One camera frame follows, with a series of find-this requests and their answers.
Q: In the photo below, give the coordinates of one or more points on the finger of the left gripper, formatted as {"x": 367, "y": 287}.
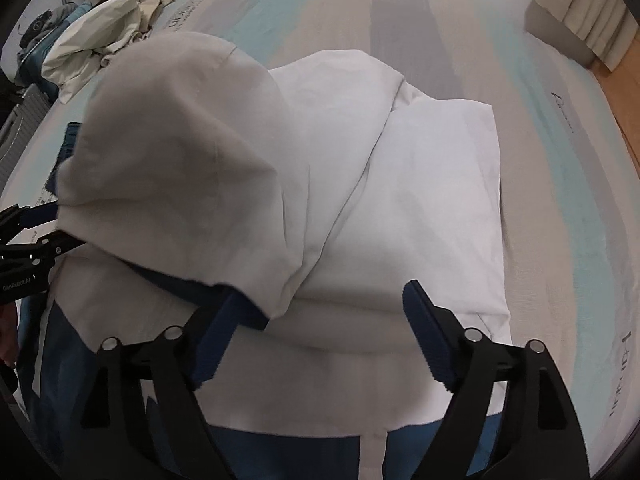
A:
{"x": 17, "y": 218}
{"x": 48, "y": 247}

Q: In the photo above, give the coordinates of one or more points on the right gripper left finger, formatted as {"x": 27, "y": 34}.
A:
{"x": 178, "y": 361}

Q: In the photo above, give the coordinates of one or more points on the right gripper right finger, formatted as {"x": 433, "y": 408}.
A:
{"x": 539, "y": 436}

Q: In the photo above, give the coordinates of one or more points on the blue and white hooded jacket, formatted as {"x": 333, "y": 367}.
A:
{"x": 318, "y": 189}

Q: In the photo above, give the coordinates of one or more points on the person's left hand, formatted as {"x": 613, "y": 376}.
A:
{"x": 8, "y": 334}

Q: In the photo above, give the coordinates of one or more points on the grey hard suitcase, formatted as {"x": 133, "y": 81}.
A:
{"x": 19, "y": 128}

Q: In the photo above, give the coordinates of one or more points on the cream crumpled garment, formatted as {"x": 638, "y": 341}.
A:
{"x": 90, "y": 42}

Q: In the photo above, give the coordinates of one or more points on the clutter on teal suitcase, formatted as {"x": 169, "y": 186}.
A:
{"x": 45, "y": 23}

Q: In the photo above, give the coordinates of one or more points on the wooden headboard panel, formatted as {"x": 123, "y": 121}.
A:
{"x": 622, "y": 90}

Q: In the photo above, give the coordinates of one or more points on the striped bed mattress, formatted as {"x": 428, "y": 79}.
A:
{"x": 569, "y": 207}

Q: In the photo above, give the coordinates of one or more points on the beige right curtain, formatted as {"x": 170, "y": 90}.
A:
{"x": 584, "y": 30}

